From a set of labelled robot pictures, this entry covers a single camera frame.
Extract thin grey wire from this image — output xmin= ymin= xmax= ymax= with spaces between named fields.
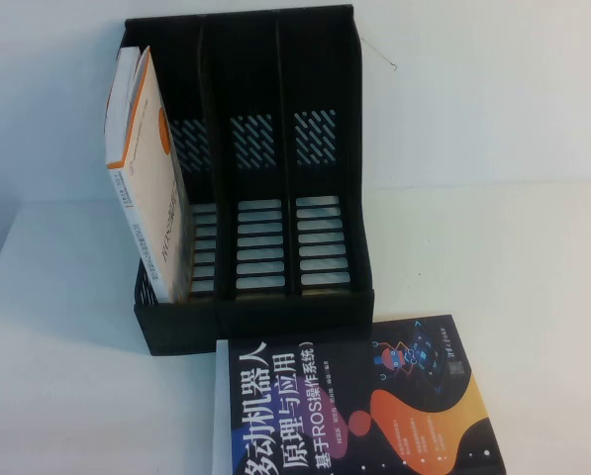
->
xmin=362 ymin=35 xmax=399 ymax=71

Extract white and orange book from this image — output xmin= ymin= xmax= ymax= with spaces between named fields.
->
xmin=101 ymin=46 xmax=193 ymax=304

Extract black three-slot book stand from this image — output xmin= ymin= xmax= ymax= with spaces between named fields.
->
xmin=125 ymin=3 xmax=377 ymax=357

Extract dark colourful robot book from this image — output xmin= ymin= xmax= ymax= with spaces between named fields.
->
xmin=224 ymin=314 xmax=505 ymax=475

